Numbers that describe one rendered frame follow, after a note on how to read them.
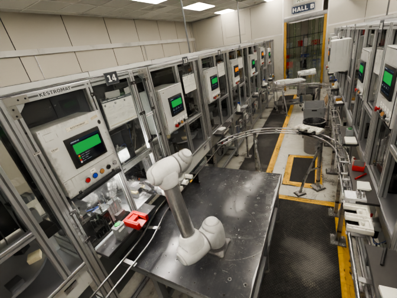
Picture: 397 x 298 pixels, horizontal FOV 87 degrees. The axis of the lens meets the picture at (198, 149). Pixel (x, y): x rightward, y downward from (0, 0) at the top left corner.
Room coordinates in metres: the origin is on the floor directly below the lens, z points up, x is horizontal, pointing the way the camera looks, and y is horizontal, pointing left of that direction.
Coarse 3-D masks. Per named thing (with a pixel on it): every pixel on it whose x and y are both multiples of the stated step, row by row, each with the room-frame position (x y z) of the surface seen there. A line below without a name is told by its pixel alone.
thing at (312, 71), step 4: (300, 72) 7.05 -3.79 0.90; (304, 72) 7.07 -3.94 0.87; (308, 72) 6.93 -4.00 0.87; (312, 72) 6.63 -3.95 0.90; (316, 72) 6.55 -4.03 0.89; (312, 76) 7.26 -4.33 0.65; (316, 76) 6.55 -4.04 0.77; (312, 80) 7.25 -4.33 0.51; (304, 88) 7.37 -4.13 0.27; (308, 88) 7.30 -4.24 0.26; (304, 92) 6.85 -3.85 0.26; (308, 92) 6.75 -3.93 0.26; (312, 92) 6.66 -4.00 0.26
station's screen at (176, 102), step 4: (180, 96) 2.35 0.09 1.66; (172, 100) 2.20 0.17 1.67; (176, 100) 2.27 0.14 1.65; (180, 100) 2.33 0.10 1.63; (172, 104) 2.19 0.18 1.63; (176, 104) 2.25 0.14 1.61; (180, 104) 2.32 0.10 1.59; (176, 108) 2.24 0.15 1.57; (180, 108) 2.31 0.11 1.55; (176, 112) 2.23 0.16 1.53
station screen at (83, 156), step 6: (96, 132) 1.40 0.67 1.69; (78, 138) 1.29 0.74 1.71; (84, 138) 1.32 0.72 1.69; (72, 144) 1.25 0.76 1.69; (96, 144) 1.37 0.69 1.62; (102, 144) 1.41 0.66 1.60; (90, 150) 1.33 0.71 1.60; (96, 150) 1.36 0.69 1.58; (102, 150) 1.39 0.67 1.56; (78, 156) 1.25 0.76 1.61; (84, 156) 1.28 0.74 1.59; (90, 156) 1.31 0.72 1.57; (84, 162) 1.27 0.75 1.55
